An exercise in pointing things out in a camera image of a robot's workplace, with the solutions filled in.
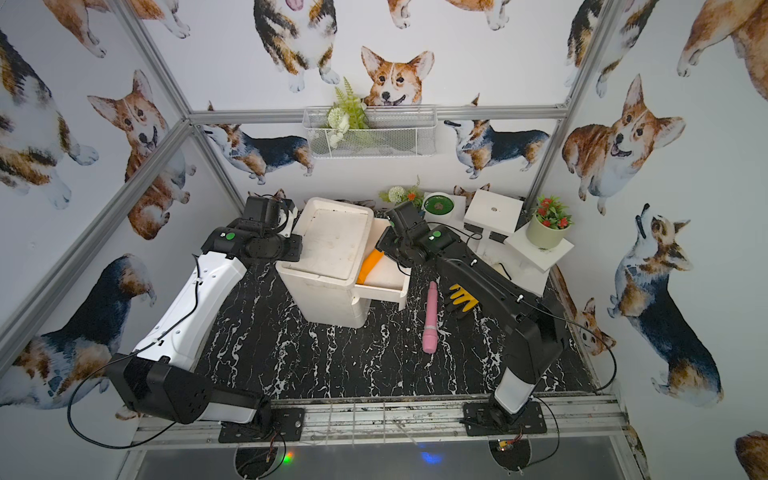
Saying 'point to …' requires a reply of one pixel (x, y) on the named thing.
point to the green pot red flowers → (547, 226)
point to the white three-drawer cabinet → (322, 285)
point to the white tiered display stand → (490, 225)
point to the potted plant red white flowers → (397, 194)
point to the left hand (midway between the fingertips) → (301, 240)
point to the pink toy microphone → (430, 339)
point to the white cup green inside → (438, 204)
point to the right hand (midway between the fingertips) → (374, 245)
